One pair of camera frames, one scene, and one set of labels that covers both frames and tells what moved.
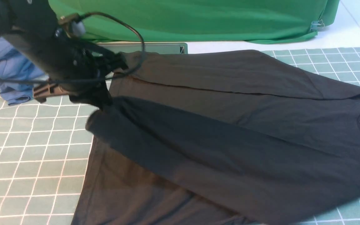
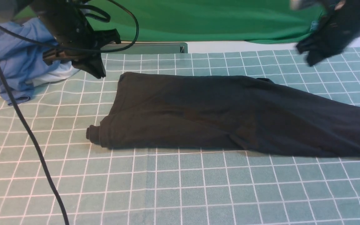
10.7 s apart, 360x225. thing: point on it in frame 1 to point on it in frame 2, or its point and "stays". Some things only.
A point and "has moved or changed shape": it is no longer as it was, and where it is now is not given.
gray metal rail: [102, 49] stays
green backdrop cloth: [201, 21] stays
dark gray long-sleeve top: [227, 137] has moved or changed shape
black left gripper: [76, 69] to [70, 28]
